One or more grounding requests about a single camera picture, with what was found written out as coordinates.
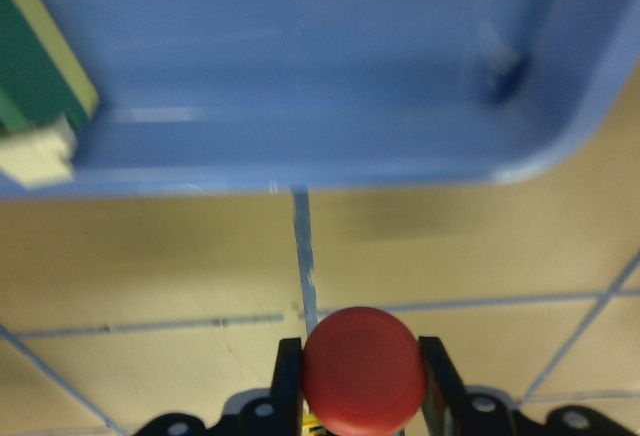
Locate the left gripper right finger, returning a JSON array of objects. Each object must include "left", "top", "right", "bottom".
[{"left": 418, "top": 336, "right": 467, "bottom": 436}]

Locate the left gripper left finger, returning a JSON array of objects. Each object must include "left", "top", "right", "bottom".
[{"left": 270, "top": 338, "right": 303, "bottom": 436}]

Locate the red emergency stop button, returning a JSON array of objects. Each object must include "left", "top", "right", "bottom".
[{"left": 302, "top": 307, "right": 425, "bottom": 435}]

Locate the blue plastic tray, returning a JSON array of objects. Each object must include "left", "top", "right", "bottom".
[{"left": 1, "top": 0, "right": 639, "bottom": 199}]

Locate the green white switch part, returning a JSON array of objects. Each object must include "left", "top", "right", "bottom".
[{"left": 1, "top": 0, "right": 99, "bottom": 190}]

